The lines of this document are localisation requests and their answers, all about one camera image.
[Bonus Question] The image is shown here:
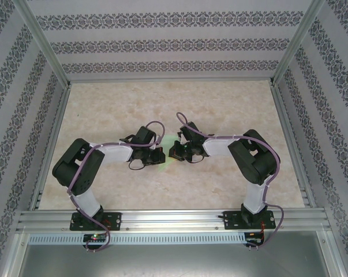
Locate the small circuit board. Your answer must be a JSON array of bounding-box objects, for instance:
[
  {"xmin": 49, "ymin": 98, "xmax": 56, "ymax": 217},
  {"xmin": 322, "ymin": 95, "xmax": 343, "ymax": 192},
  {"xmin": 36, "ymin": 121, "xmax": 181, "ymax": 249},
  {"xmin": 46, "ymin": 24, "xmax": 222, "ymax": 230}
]
[
  {"xmin": 245, "ymin": 233, "xmax": 265, "ymax": 246},
  {"xmin": 83, "ymin": 233, "xmax": 107, "ymax": 242}
]

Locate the slotted white cable duct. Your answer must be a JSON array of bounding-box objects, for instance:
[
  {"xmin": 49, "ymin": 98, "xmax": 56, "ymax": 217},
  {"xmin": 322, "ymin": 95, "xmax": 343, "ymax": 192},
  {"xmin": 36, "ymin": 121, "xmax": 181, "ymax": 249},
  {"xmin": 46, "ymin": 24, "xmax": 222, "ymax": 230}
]
[{"xmin": 28, "ymin": 233, "xmax": 246, "ymax": 246}]

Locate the purple cable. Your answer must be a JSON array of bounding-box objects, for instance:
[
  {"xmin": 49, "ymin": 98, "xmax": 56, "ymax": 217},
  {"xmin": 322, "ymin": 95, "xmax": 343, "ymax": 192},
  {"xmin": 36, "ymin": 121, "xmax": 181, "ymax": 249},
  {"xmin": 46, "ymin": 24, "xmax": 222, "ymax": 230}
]
[
  {"xmin": 66, "ymin": 120, "xmax": 166, "ymax": 254},
  {"xmin": 176, "ymin": 111, "xmax": 285, "ymax": 251}
]

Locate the long aluminium mounting rail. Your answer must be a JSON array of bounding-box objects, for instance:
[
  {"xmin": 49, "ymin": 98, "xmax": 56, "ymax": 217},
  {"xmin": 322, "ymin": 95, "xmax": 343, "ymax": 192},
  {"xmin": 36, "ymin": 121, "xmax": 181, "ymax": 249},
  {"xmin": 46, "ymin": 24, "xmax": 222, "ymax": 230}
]
[{"xmin": 16, "ymin": 209, "xmax": 332, "ymax": 233}]

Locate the aluminium side rail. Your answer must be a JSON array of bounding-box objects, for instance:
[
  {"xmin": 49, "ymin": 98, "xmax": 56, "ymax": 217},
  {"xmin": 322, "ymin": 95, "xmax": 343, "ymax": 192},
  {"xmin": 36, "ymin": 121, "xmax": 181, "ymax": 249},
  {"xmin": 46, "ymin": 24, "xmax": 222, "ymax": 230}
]
[
  {"xmin": 270, "ymin": 82, "xmax": 317, "ymax": 208},
  {"xmin": 29, "ymin": 83, "xmax": 73, "ymax": 211}
]

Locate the aluminium corner post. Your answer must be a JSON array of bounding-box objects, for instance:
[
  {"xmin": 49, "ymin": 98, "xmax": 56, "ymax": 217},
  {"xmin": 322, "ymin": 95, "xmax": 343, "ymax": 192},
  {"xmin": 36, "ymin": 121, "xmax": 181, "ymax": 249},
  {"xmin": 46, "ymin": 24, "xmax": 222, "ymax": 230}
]
[
  {"xmin": 268, "ymin": 0, "xmax": 327, "ymax": 87},
  {"xmin": 16, "ymin": 0, "xmax": 72, "ymax": 87}
]

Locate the green square paper sheet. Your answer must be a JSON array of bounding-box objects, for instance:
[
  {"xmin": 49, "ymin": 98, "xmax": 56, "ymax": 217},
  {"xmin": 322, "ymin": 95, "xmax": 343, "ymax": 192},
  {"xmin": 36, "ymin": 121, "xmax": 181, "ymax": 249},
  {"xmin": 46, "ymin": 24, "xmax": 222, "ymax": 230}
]
[{"xmin": 158, "ymin": 134, "xmax": 181, "ymax": 173}]

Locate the grey metal shelf sheet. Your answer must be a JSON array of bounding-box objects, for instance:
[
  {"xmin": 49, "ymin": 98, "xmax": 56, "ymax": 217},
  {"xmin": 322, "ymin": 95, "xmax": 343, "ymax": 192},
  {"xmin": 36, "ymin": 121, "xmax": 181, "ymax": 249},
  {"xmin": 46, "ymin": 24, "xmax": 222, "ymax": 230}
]
[{"xmin": 13, "ymin": 230, "xmax": 345, "ymax": 277}]

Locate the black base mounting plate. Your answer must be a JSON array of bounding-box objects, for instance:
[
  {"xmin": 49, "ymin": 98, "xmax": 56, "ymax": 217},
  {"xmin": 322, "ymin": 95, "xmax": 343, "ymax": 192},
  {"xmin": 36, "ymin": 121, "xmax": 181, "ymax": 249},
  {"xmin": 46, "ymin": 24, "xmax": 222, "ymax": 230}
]
[
  {"xmin": 69, "ymin": 212, "xmax": 122, "ymax": 231},
  {"xmin": 224, "ymin": 210, "xmax": 276, "ymax": 231}
]

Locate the aluminium frame bar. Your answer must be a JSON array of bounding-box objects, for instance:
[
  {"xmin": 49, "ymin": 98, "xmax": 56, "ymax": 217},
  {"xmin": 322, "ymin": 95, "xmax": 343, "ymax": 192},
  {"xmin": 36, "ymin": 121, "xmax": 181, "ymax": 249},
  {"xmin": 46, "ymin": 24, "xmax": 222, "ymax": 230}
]
[
  {"xmin": 316, "ymin": 230, "xmax": 348, "ymax": 277},
  {"xmin": 0, "ymin": 232, "xmax": 30, "ymax": 277}
]

